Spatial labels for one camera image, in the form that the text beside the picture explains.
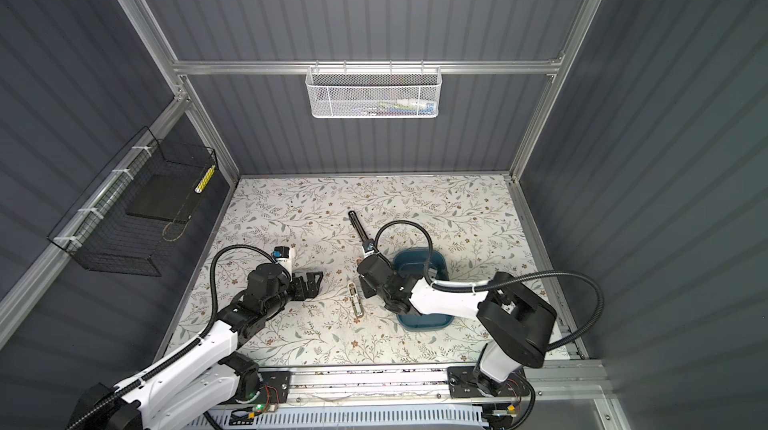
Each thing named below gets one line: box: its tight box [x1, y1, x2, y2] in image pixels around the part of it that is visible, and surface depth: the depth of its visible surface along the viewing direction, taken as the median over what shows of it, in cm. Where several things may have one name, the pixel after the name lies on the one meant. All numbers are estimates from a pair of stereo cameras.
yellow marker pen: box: [194, 164, 216, 194], surface depth 82 cm
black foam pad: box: [126, 174, 201, 222], surface depth 77 cm
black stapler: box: [348, 210, 375, 253], surface depth 104 cm
